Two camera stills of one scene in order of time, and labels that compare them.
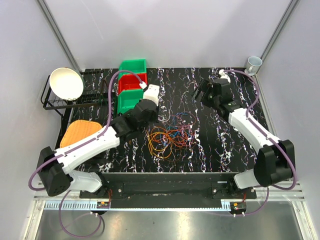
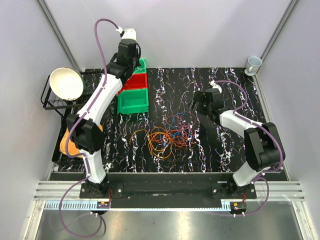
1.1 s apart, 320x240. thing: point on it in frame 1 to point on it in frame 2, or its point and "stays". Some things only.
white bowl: (66, 83) stays
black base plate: (168, 190) stays
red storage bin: (130, 81) stays
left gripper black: (156, 112) to (137, 55)
